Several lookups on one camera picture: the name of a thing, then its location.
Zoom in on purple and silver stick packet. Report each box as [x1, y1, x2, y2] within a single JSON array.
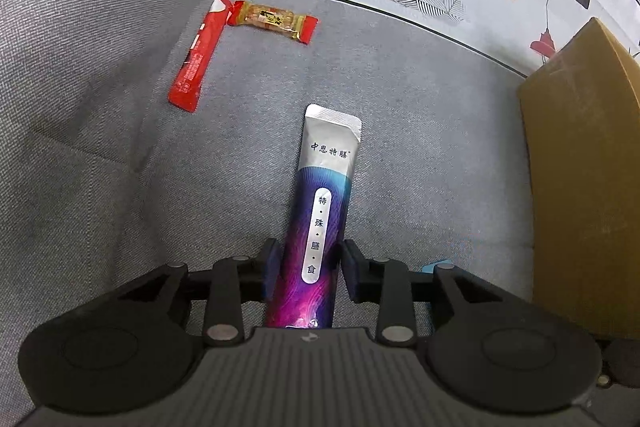
[[264, 103, 363, 331]]

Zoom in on orange candy bar, red ends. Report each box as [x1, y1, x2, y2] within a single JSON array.
[[227, 0, 319, 44]]

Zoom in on long red stick packet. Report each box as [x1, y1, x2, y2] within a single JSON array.
[[167, 0, 232, 112]]

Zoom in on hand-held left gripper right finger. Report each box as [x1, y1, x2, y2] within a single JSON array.
[[340, 239, 502, 349]]

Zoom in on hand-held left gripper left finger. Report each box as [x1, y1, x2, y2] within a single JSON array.
[[120, 238, 283, 349]]

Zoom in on cardboard box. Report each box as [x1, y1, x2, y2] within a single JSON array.
[[517, 17, 640, 341]]

